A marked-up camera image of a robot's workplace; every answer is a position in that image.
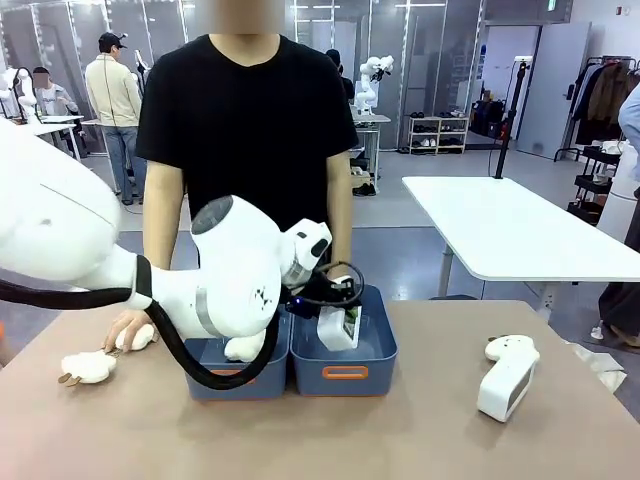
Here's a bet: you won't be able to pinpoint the person in blue shirt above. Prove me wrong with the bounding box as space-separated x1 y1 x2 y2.
597 82 640 350

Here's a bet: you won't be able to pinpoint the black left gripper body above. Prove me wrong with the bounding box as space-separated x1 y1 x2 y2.
285 272 364 321

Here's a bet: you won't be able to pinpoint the seated person grey sweater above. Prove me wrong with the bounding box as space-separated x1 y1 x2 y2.
30 66 81 117

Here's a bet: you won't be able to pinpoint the thick black cable hose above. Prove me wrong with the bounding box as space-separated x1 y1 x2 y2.
0 254 282 392

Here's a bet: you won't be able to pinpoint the large white table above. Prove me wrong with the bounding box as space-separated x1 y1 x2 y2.
401 174 640 301

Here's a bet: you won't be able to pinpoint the clothes rack with coats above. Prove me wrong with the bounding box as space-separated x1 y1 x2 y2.
570 55 640 147

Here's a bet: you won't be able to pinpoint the white background desk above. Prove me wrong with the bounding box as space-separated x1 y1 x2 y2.
19 113 101 162

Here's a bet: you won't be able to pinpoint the person's black t-shirt torso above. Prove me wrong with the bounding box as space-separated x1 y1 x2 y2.
135 33 360 236

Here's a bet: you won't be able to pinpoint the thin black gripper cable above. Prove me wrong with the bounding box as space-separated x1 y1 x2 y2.
297 258 367 307

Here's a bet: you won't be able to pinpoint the white digital clock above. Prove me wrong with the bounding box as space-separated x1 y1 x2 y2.
316 302 362 352
476 342 542 424

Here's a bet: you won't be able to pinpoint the person's left forearm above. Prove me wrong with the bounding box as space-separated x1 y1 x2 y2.
324 147 354 265

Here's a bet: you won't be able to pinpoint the black utility cart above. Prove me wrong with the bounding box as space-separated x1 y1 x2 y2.
567 143 626 227

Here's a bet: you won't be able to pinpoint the man in cream sweater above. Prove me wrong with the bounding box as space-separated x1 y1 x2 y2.
84 31 147 206

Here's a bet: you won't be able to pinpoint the grey background desk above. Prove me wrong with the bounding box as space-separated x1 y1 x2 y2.
349 108 392 181

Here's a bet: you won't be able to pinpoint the person's right forearm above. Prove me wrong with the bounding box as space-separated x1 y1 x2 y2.
143 158 190 312

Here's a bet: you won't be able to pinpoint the blue basket orange handle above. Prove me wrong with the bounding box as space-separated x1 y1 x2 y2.
183 304 292 402
289 284 400 398

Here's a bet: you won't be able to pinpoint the white robot with black cable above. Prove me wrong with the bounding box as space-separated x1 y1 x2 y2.
0 66 39 124

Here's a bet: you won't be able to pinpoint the wooden shoe rack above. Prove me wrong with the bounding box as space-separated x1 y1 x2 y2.
408 114 470 155

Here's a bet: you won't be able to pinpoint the black tripod pole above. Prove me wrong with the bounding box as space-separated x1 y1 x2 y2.
493 55 532 181

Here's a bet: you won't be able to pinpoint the white plush toy brown spots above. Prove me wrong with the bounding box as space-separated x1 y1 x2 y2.
484 335 532 362

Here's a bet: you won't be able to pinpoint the person's right hand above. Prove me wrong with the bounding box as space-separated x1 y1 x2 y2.
101 308 151 352

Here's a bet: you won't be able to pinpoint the clear plastic bag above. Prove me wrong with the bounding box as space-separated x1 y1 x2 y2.
558 335 628 394

